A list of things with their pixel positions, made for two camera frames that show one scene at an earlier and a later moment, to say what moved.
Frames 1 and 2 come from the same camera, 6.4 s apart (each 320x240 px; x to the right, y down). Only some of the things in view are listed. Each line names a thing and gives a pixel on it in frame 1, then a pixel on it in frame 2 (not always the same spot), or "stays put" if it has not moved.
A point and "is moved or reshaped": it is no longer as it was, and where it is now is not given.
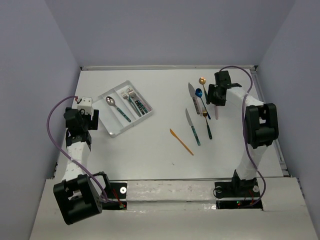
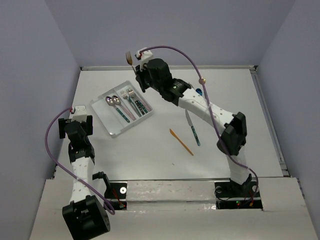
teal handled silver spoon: (130, 100) stays put
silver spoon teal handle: (110, 101) stays put
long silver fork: (125, 96) stays put
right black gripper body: (213, 96) to (146, 79)
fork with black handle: (132, 94) stays put
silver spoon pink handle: (217, 108) is moved or reshaped
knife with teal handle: (190, 122) stays put
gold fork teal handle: (205, 113) to (129, 58)
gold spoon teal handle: (202, 81) stays put
